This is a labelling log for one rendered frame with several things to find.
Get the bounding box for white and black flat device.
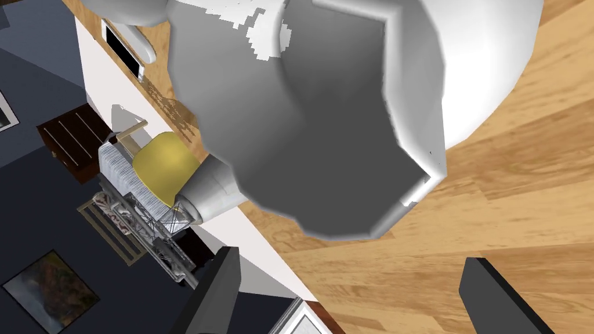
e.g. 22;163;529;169
100;18;157;82

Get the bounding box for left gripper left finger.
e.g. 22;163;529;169
172;246;242;334

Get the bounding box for dark brown wooden dresser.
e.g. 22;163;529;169
37;104;114;184

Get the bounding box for white ribbed radiator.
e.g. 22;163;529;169
97;141;187;223

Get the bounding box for grey metal wire rack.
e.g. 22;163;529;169
95;187;201;289

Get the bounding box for gold framed patterned picture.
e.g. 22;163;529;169
76;197;150;267

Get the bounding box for dark framed landscape picture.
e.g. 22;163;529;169
2;249;101;334

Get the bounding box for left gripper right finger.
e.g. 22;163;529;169
459;257;554;334

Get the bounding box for white framed window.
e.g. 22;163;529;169
0;92;20;133

